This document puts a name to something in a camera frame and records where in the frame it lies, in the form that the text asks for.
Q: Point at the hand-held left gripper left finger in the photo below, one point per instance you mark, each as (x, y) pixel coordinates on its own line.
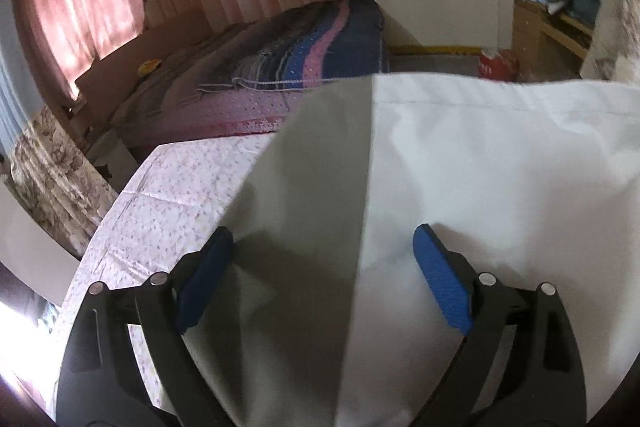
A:
(202, 287)

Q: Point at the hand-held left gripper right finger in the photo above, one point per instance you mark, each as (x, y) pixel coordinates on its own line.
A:
(445, 287)

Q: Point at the grey and white garment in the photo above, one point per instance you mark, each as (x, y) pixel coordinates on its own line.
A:
(450, 167)

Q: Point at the pink floral tablecloth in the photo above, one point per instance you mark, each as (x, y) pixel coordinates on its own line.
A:
(165, 207)

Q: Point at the bed with striped blanket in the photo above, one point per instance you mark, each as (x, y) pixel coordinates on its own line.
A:
(200, 112)

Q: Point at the blue floral curtain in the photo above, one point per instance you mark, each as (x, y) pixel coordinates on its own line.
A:
(617, 32)
(55, 167)

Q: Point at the yellow toy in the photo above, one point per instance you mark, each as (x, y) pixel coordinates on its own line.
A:
(149, 66)

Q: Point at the red bag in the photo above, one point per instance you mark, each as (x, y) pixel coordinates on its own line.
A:
(496, 65)

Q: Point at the wooden desk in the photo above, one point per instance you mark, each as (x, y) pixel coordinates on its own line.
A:
(535, 32)

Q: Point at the pink window curtain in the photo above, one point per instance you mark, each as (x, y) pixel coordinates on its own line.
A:
(80, 12)

